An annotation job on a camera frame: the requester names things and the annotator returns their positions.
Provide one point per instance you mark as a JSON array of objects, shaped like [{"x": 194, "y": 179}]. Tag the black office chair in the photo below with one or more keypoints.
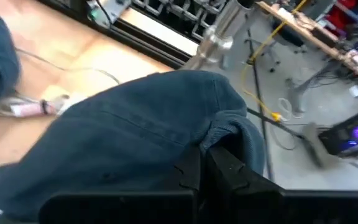
[{"x": 287, "y": 34}]

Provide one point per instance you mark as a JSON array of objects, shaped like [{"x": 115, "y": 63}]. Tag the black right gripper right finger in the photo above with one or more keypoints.
[{"x": 244, "y": 202}]

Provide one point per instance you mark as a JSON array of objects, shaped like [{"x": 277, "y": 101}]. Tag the black metal racks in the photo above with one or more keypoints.
[{"x": 179, "y": 12}]

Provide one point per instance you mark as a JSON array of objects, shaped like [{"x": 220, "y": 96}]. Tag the navy blue cap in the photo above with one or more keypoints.
[{"x": 135, "y": 130}]

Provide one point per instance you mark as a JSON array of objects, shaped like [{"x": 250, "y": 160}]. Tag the wooden workbench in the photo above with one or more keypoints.
[{"x": 322, "y": 43}]

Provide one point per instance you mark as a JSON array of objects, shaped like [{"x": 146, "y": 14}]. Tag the black aluminium table frame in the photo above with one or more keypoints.
[{"x": 141, "y": 37}]

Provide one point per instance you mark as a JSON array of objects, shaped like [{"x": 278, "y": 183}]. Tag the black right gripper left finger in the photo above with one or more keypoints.
[{"x": 120, "y": 208}]

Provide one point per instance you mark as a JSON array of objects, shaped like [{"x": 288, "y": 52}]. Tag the grey metal box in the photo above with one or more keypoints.
[{"x": 117, "y": 9}]

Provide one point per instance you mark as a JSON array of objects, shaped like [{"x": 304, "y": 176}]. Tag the monitor on grey stand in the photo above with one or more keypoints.
[{"x": 350, "y": 133}]

